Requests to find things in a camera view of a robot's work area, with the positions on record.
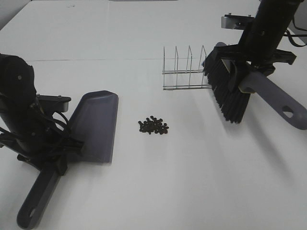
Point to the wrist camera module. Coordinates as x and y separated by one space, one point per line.
54 103
237 22

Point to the grey plastic dustpan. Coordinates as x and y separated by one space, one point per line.
93 122

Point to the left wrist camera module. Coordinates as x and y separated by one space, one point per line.
54 103

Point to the pile of coffee beans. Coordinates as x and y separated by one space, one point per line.
153 125

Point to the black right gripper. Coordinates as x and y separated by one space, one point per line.
258 49

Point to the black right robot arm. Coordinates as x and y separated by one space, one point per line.
276 15

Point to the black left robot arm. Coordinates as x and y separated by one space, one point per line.
17 82

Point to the metal wire rack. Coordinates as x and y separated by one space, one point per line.
184 73

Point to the grey brush black bristles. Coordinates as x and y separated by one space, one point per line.
233 104

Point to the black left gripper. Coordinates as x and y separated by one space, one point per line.
37 136

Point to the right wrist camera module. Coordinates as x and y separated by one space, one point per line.
237 22

